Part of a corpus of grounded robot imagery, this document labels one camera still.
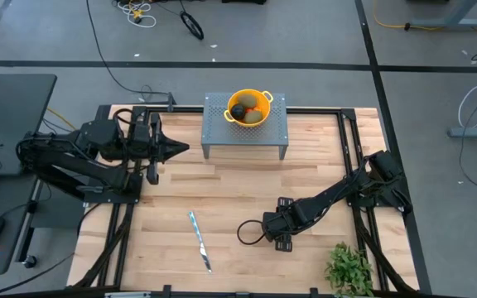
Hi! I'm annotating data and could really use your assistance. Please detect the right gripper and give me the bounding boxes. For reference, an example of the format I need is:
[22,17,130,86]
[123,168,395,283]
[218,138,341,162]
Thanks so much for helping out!
[261,197,306,253]

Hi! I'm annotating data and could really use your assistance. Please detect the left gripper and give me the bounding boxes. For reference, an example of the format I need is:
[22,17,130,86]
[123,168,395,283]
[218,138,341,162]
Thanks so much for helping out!
[129,112,190,185]

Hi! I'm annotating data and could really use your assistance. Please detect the dark avocado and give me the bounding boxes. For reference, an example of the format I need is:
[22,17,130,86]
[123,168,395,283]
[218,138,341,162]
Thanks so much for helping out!
[230,103,247,120]

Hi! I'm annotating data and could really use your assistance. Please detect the yellow plastic colander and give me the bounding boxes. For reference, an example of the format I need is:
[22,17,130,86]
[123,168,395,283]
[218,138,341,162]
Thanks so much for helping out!
[223,89,275,127]

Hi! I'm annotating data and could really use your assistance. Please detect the grey perforated metal shelf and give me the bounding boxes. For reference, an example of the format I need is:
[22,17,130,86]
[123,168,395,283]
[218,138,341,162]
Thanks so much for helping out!
[200,92,288,160]

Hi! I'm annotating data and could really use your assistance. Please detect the green artificial plant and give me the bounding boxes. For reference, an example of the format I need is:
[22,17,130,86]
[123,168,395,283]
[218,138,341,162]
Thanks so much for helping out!
[324,241,376,298]

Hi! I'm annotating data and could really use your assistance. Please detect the silver table knife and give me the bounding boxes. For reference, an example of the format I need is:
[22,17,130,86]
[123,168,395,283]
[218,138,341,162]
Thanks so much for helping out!
[187,210,214,275]

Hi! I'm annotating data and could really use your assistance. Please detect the silver aluminium bar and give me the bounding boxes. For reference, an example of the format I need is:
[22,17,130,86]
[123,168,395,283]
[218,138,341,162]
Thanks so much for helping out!
[104,291,152,298]

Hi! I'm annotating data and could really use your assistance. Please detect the black desk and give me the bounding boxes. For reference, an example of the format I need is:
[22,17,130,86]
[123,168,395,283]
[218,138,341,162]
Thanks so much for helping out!
[0,73,58,178]

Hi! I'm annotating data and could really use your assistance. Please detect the grey desk mat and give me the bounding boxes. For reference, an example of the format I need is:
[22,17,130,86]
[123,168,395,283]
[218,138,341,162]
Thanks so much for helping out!
[0,175,43,276]

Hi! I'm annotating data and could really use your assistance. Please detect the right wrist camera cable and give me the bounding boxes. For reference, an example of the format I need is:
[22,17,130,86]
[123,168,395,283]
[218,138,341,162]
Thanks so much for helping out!
[236,219,269,247]

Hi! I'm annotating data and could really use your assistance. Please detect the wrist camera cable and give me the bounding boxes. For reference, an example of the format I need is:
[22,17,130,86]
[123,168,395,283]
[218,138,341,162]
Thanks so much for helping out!
[113,108,134,125]
[236,219,269,247]

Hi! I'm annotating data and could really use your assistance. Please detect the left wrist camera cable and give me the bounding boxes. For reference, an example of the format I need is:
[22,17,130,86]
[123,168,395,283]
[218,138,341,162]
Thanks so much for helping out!
[113,108,134,125]

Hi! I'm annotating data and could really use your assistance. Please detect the thin yellow cable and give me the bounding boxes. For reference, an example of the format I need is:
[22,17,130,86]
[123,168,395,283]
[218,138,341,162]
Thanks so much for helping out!
[46,106,81,134]

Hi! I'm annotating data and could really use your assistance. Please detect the long black cable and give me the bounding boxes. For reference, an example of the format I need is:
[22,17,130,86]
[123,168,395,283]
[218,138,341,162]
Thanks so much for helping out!
[84,0,171,97]

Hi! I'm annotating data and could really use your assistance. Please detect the black aluminium rig frame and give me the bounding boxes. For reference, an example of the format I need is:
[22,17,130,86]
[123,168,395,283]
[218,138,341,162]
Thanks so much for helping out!
[67,103,433,298]

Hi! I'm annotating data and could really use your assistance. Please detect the black cable coil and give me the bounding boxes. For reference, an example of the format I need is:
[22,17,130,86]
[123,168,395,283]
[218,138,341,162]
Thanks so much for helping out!
[179,10,205,41]

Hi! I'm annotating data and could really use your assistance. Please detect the white cable coil yellow plug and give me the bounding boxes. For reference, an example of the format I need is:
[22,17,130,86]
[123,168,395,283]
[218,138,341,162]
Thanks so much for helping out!
[115,0,158,29]

